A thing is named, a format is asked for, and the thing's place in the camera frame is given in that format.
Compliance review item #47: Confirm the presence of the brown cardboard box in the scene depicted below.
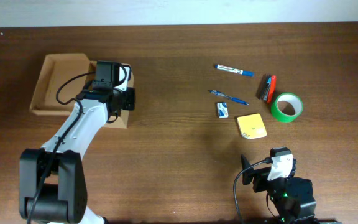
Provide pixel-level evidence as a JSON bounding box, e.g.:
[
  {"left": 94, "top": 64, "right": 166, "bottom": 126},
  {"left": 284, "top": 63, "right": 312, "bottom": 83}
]
[{"left": 30, "top": 53, "right": 134, "bottom": 129}]

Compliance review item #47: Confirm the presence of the green tape roll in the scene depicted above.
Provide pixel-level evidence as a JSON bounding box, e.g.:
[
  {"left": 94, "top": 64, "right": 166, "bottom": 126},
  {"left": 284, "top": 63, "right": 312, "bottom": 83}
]
[{"left": 271, "top": 93, "right": 303, "bottom": 123}]

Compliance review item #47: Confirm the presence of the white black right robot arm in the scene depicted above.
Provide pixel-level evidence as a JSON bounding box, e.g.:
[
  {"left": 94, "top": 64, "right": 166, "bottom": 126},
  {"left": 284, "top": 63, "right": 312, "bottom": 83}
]
[{"left": 241, "top": 156, "right": 319, "bottom": 223}]

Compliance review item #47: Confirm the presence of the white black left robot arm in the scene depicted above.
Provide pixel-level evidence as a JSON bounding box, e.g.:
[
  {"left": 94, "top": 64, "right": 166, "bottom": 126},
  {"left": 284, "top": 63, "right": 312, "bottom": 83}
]
[{"left": 19, "top": 82, "right": 135, "bottom": 223}]

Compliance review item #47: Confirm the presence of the blue white staples box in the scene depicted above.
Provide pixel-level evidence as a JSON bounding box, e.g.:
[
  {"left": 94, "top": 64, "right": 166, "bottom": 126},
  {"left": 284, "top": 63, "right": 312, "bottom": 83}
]
[{"left": 217, "top": 102, "right": 229, "bottom": 119}]

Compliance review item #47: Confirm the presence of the blue ballpoint pen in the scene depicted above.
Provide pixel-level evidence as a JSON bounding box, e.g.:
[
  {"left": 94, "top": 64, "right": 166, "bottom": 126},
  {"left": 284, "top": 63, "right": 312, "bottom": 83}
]
[{"left": 208, "top": 90, "right": 248, "bottom": 105}]

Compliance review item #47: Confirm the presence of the red black stapler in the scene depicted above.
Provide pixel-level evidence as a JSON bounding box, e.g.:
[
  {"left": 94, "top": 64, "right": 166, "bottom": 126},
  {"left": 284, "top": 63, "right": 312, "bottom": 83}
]
[{"left": 256, "top": 74, "right": 277, "bottom": 104}]

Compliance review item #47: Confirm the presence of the blue white marker pen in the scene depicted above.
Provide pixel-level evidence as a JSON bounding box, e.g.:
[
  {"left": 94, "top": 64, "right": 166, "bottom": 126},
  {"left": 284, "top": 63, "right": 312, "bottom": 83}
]
[{"left": 214, "top": 64, "right": 254, "bottom": 77}]

